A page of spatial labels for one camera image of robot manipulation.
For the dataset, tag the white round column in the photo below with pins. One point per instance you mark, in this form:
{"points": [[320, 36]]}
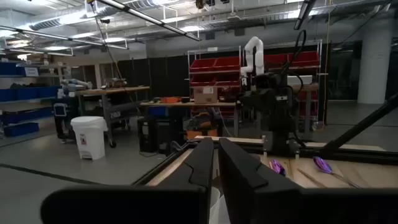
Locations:
{"points": [[374, 62]]}

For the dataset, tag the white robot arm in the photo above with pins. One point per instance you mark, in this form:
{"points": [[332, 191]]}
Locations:
{"points": [[258, 59]]}

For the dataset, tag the red storage bin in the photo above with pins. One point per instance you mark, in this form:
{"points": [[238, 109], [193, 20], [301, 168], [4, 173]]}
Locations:
{"points": [[202, 81], [275, 59], [227, 80], [306, 58], [227, 63], [202, 64]]}

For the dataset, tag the silver ventilation duct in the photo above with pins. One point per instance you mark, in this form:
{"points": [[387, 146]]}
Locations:
{"points": [[49, 23]]}

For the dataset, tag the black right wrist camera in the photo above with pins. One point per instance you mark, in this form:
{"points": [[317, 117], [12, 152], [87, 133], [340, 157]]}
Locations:
{"points": [[267, 81]]}

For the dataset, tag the orange tool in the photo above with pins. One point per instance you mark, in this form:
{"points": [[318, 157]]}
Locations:
{"points": [[171, 99]]}

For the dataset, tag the wooden workbench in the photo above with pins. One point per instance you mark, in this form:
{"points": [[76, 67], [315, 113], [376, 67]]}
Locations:
{"points": [[186, 104], [112, 91]]}

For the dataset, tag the cardboard box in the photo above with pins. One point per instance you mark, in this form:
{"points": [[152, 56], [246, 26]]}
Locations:
{"points": [[205, 96]]}

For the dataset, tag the white trash can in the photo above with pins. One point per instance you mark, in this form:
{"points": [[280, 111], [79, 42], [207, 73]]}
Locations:
{"points": [[90, 137]]}

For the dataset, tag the black bar led light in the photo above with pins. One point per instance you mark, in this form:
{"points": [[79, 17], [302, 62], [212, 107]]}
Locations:
{"points": [[174, 28], [46, 35], [303, 12]]}

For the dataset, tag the iridescent rainbow spoon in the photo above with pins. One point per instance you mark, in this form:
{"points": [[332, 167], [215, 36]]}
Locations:
{"points": [[277, 167], [322, 165]]}

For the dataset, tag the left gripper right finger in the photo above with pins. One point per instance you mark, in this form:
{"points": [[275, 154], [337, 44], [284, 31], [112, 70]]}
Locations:
{"points": [[242, 174]]}

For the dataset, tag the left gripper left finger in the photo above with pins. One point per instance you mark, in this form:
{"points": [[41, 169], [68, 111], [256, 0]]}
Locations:
{"points": [[196, 168]]}

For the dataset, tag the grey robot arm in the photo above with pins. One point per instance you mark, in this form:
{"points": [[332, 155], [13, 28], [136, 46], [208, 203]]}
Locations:
{"points": [[76, 84]]}

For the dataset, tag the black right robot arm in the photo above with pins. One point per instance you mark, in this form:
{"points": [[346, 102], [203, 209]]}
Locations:
{"points": [[276, 118]]}

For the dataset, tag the grey shelving unit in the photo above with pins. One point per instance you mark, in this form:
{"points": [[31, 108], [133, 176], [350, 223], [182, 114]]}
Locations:
{"points": [[46, 75]]}

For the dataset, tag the blue storage bin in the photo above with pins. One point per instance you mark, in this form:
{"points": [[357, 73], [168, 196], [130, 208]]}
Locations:
{"points": [[21, 129], [27, 93], [28, 115], [49, 92], [158, 111], [7, 69], [7, 95]]}

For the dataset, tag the black cart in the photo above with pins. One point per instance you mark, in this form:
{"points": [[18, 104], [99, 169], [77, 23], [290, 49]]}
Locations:
{"points": [[66, 124]]}

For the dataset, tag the black computer case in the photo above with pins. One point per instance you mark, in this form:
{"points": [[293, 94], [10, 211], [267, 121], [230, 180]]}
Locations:
{"points": [[149, 133]]}

